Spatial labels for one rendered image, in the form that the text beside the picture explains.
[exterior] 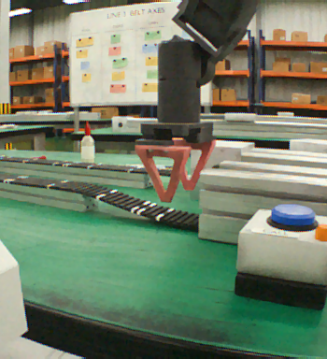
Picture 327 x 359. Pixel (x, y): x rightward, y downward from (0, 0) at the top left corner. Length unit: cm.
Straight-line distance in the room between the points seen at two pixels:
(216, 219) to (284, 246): 16
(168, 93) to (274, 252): 25
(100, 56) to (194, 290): 361
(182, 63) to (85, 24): 356
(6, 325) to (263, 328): 19
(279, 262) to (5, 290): 21
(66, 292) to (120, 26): 357
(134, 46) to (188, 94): 325
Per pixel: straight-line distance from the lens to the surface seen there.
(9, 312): 27
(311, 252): 31
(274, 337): 29
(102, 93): 383
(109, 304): 32
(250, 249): 32
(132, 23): 377
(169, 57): 48
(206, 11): 48
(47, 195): 64
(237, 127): 211
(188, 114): 48
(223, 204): 44
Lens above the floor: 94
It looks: 12 degrees down
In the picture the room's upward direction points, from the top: straight up
